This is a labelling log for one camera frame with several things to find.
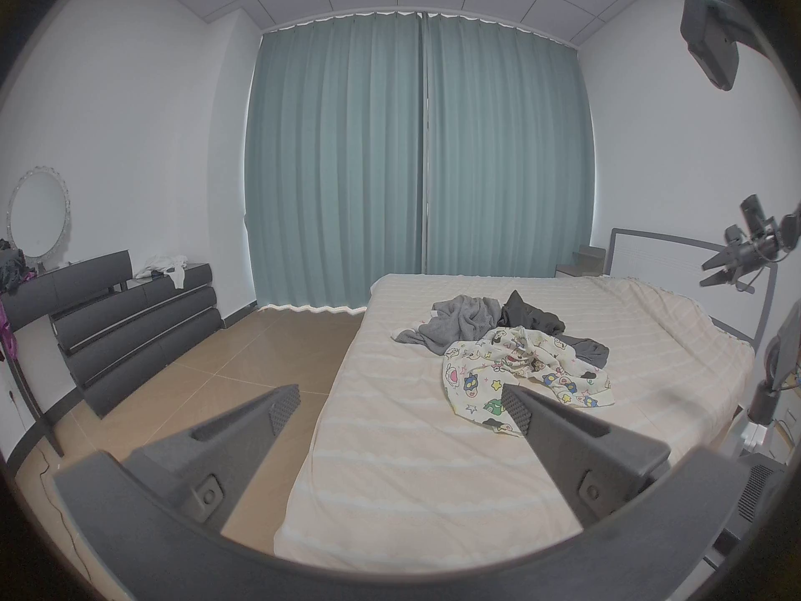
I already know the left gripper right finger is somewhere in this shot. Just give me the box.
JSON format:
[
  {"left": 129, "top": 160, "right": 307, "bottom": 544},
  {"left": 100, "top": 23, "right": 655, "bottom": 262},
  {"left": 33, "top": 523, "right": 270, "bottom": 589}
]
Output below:
[{"left": 502, "top": 384, "right": 672, "bottom": 532}]

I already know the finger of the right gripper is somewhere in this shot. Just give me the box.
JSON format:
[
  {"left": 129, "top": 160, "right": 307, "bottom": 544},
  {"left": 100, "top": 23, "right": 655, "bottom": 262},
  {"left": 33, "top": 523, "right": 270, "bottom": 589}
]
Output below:
[
  {"left": 700, "top": 243, "right": 756, "bottom": 273},
  {"left": 698, "top": 265, "right": 753, "bottom": 289}
]

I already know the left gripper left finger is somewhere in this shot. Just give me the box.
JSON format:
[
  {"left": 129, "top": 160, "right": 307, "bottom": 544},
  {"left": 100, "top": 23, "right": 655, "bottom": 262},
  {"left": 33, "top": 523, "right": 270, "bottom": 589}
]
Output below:
[{"left": 123, "top": 384, "right": 302, "bottom": 533}]

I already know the white printed pyjama top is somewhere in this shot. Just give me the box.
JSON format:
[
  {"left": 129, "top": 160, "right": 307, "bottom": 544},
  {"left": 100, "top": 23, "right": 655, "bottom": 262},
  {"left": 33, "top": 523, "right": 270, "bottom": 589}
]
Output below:
[{"left": 442, "top": 326, "right": 615, "bottom": 438}]

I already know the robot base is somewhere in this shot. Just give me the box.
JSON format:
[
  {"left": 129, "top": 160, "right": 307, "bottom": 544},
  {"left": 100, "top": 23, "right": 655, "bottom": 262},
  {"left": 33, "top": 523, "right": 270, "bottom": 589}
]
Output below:
[{"left": 704, "top": 398, "right": 801, "bottom": 577}]

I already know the black chest of drawers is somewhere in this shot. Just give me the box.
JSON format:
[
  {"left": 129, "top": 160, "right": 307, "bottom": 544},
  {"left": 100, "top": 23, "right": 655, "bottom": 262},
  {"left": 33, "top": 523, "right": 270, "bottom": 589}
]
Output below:
[{"left": 50, "top": 262, "right": 223, "bottom": 419}]

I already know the grey bedside table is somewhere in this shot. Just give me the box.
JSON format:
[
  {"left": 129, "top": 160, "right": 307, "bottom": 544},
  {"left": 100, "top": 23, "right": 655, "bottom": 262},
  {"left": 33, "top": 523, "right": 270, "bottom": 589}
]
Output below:
[{"left": 556, "top": 245, "right": 607, "bottom": 279}]

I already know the black garment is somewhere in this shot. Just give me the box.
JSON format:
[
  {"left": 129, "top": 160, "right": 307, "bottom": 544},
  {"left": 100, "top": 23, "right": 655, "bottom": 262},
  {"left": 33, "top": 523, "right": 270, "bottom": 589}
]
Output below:
[{"left": 499, "top": 290, "right": 567, "bottom": 338}]

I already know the bed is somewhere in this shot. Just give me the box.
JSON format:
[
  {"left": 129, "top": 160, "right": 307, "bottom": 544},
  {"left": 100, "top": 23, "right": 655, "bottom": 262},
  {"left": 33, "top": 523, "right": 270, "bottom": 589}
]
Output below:
[{"left": 273, "top": 228, "right": 780, "bottom": 581}]

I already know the light grey garment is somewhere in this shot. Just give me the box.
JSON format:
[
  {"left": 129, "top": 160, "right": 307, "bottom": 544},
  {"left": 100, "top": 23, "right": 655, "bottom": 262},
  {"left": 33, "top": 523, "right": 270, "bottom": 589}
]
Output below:
[{"left": 393, "top": 295, "right": 503, "bottom": 356}]

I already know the white garment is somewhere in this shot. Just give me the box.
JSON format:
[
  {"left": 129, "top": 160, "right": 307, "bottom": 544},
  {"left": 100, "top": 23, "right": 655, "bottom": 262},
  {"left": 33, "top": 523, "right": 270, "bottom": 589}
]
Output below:
[{"left": 134, "top": 254, "right": 189, "bottom": 290}]

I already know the black dressing table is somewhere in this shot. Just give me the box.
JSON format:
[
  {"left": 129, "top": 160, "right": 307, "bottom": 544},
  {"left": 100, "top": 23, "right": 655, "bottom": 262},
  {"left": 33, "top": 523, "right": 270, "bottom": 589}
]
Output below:
[{"left": 0, "top": 250, "right": 132, "bottom": 462}]

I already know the round white-framed mirror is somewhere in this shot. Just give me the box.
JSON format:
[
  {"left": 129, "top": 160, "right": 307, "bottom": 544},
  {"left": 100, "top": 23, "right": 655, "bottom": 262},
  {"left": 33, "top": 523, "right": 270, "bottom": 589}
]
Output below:
[{"left": 8, "top": 169, "right": 71, "bottom": 274}]

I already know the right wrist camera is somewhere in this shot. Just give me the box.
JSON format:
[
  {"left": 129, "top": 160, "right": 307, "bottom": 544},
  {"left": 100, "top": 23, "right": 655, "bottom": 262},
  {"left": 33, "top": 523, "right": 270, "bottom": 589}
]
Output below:
[{"left": 741, "top": 194, "right": 769, "bottom": 231}]

